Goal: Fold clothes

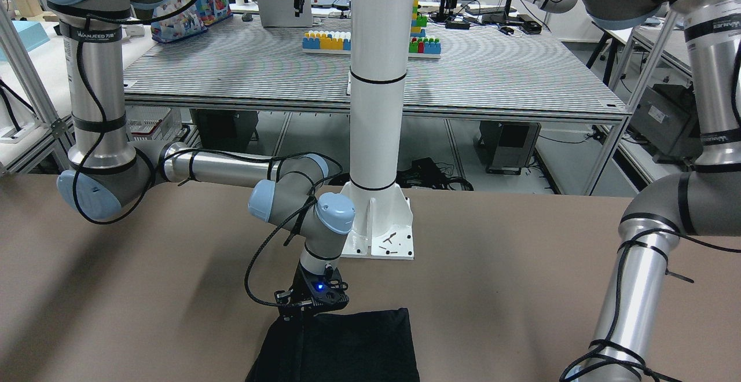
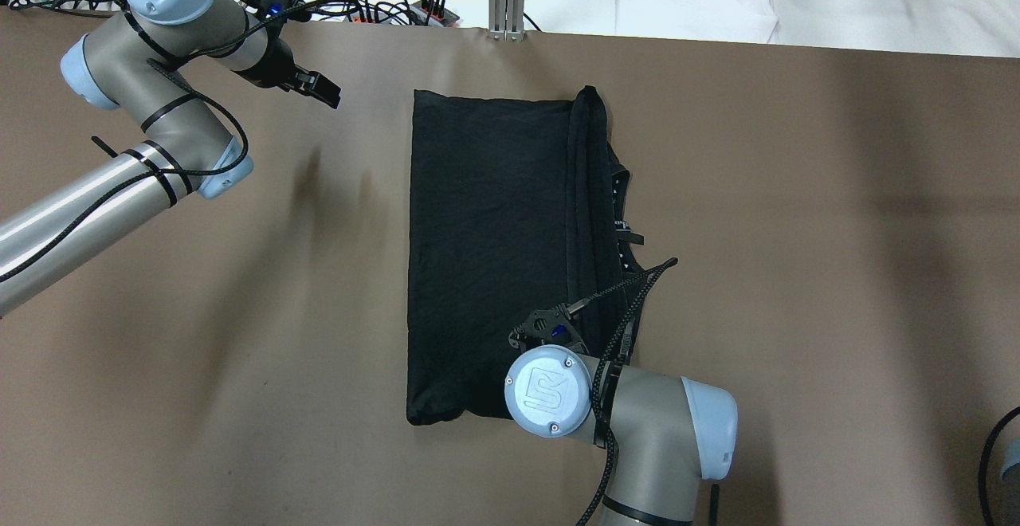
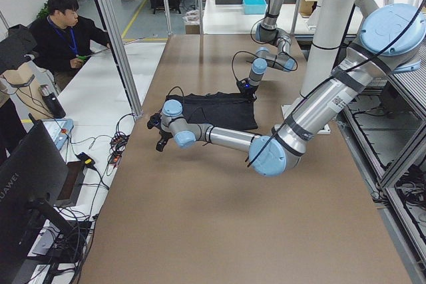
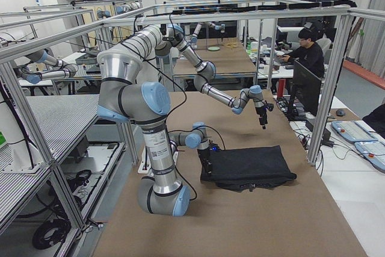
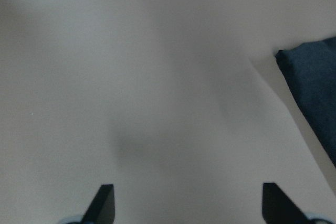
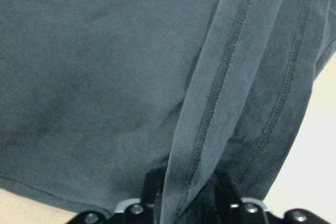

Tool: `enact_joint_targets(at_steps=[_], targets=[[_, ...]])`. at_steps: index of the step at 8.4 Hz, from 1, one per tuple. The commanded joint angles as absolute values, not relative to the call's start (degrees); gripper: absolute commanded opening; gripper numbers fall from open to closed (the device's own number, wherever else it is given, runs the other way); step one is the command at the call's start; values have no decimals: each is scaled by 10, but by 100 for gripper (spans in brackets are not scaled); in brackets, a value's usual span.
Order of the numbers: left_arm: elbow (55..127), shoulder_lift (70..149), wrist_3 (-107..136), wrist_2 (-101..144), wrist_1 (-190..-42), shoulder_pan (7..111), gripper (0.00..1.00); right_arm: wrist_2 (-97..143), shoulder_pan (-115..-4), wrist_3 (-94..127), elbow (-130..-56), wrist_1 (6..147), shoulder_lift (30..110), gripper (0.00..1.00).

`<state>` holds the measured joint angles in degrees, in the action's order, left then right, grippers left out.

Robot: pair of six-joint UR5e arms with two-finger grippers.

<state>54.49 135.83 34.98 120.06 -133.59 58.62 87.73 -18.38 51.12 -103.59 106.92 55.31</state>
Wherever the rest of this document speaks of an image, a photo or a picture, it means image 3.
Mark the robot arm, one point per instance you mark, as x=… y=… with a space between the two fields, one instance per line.
x=388 y=40
x=321 y=56

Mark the blue plastic bin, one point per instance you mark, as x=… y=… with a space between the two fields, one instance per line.
x=254 y=7

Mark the black power adapter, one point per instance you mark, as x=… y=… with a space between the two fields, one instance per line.
x=88 y=161

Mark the teach pendant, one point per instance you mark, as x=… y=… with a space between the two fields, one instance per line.
x=59 y=130

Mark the aluminium frame post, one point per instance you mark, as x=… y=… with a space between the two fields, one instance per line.
x=108 y=20

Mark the seated person in black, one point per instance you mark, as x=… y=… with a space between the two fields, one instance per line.
x=64 y=40

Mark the cardboard box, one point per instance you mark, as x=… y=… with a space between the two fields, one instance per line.
x=307 y=7

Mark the black Huawei monitor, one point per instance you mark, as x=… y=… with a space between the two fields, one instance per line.
x=31 y=180

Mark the usb hub with cables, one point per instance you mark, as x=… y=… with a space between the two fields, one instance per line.
x=117 y=146

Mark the grabber stick with green handle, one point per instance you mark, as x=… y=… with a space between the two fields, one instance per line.
x=96 y=53

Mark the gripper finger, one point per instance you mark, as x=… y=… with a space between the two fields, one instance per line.
x=161 y=144

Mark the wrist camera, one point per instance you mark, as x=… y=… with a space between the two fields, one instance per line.
x=154 y=121
x=243 y=86

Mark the black printed t-shirt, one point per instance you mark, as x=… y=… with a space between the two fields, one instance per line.
x=226 y=110

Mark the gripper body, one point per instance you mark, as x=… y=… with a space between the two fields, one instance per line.
x=251 y=91
x=162 y=143

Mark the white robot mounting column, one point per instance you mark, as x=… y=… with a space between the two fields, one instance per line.
x=327 y=31

